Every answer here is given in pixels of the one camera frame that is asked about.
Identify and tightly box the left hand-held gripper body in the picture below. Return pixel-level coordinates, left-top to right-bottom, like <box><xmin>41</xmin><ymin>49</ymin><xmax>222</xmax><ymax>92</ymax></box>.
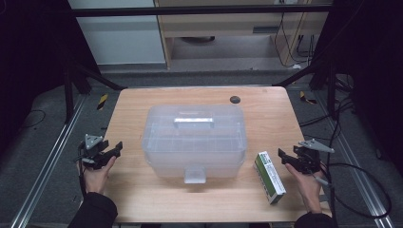
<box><xmin>75</xmin><ymin>134</ymin><xmax>112</xmax><ymax>170</ymax></box>

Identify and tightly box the person's right hand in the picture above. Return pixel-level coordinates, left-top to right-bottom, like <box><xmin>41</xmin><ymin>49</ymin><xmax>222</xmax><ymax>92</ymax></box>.
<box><xmin>284</xmin><ymin>162</ymin><xmax>325</xmax><ymax>207</ymax></box>

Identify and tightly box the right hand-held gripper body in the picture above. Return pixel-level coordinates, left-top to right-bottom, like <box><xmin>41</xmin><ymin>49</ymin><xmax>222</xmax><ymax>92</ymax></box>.
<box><xmin>296</xmin><ymin>138</ymin><xmax>336</xmax><ymax>175</ymax></box>

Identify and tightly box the person's left hand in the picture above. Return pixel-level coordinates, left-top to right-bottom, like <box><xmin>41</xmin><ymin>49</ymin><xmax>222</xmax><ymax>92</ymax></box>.
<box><xmin>76</xmin><ymin>155</ymin><xmax>118</xmax><ymax>195</ymax></box>

